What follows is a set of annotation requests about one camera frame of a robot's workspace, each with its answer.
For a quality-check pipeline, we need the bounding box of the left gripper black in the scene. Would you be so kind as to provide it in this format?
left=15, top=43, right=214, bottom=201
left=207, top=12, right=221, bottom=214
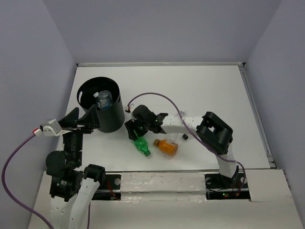
left=59, top=103, right=101, bottom=165

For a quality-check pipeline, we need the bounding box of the green plastic bottle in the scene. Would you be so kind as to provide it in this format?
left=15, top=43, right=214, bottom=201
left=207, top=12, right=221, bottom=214
left=133, top=130, right=151, bottom=157

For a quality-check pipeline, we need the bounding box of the clear bottle dark blue label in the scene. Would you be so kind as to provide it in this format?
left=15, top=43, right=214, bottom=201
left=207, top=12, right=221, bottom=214
left=98, top=90, right=113, bottom=110

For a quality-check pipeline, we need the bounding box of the clear unlabelled plastic bottle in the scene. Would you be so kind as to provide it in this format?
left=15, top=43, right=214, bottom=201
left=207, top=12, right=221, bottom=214
left=166, top=109, right=188, bottom=143

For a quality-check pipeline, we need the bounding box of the clear bottle black cap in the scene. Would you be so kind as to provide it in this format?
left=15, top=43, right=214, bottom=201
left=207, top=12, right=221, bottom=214
left=182, top=134, right=189, bottom=140

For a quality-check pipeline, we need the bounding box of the clear bottle blue white label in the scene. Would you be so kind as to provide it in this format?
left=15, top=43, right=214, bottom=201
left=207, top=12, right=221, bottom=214
left=93, top=92, right=106, bottom=110

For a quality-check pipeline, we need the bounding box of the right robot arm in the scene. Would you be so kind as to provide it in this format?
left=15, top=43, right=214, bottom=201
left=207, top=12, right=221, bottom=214
left=125, top=105, right=240, bottom=187

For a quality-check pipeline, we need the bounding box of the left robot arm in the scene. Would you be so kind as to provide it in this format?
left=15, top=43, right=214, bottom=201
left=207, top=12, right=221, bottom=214
left=41, top=105, right=106, bottom=229

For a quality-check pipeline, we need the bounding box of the black cylindrical bin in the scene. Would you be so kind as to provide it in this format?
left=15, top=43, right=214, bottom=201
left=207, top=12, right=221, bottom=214
left=77, top=77, right=125, bottom=133

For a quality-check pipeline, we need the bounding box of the orange juice bottle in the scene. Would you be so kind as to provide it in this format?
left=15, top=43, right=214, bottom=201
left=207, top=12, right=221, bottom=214
left=153, top=139, right=179, bottom=156

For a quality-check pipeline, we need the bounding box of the white foam strip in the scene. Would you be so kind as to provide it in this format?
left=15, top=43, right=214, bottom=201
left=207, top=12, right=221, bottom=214
left=120, top=172, right=206, bottom=202

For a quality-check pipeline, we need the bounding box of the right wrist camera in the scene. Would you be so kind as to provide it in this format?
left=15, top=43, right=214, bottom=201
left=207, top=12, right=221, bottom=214
left=125, top=104, right=136, bottom=121

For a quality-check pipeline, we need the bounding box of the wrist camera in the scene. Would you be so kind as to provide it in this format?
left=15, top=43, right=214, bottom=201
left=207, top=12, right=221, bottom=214
left=40, top=119, right=65, bottom=137
left=125, top=104, right=136, bottom=121

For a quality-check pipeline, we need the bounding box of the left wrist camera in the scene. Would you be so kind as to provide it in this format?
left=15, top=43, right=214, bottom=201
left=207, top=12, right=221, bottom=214
left=40, top=119, right=65, bottom=137

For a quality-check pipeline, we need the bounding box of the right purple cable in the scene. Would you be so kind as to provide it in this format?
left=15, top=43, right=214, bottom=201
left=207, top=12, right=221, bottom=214
left=126, top=92, right=246, bottom=191

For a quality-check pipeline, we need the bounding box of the purple cable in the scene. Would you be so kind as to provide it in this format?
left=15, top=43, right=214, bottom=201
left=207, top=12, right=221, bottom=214
left=126, top=92, right=246, bottom=191
left=1, top=128, right=54, bottom=229

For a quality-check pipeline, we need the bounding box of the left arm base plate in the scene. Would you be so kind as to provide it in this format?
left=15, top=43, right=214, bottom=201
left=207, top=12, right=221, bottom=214
left=92, top=172, right=122, bottom=201

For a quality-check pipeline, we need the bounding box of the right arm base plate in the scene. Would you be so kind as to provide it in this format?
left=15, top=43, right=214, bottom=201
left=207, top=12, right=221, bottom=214
left=204, top=173, right=250, bottom=200

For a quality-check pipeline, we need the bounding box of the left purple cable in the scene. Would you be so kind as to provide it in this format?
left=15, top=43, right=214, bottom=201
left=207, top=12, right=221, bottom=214
left=1, top=128, right=54, bottom=229

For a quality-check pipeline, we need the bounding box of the aluminium table rail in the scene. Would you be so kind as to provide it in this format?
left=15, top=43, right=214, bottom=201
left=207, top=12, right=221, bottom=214
left=76, top=62, right=244, bottom=67

